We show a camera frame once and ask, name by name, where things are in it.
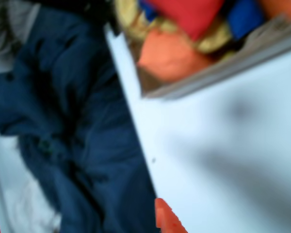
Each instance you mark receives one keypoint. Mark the person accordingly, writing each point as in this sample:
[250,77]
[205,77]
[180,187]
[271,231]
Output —
[63,109]

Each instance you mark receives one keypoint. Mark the blue bean bag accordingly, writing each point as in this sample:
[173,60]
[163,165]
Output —
[245,19]

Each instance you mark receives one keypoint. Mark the red bean bag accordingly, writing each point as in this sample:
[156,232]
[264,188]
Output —
[189,14]

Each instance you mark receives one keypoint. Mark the cardboard box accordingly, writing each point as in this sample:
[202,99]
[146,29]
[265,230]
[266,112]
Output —
[220,72]

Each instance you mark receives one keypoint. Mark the orange bean bag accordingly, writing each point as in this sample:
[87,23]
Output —
[169,58]
[281,8]

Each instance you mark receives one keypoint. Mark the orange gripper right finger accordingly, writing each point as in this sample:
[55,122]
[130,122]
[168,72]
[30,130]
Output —
[167,218]

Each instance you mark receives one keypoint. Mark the yellow bean bag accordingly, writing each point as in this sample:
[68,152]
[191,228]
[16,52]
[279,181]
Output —
[129,19]
[215,41]

